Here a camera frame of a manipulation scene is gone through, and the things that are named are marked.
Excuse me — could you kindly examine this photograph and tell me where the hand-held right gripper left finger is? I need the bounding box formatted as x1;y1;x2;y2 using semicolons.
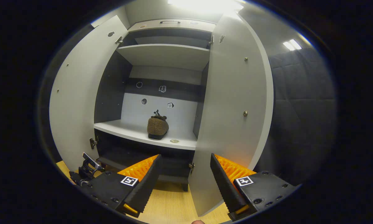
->
78;154;163;218

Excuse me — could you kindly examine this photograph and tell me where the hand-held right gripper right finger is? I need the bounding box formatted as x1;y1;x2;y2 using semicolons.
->
210;153;300;221

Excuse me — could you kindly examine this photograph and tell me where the brown fuzzy shoe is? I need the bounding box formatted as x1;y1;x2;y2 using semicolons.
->
147;114;169;140

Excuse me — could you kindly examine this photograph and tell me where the grey cabinet door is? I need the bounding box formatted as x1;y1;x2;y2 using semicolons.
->
188;12;274;217
49;15;129;173

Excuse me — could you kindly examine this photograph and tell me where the grey shoe cabinet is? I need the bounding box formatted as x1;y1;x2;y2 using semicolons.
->
94;19;217;192

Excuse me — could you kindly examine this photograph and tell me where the white cabinet shelf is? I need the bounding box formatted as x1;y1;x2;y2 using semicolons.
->
116;44;211;71
94;119;198;151

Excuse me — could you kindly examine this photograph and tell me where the small ceiling light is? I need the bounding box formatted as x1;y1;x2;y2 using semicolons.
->
282;39;302;51

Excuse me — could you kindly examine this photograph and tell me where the large ceiling light panel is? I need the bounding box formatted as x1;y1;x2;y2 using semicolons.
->
168;0;244;14

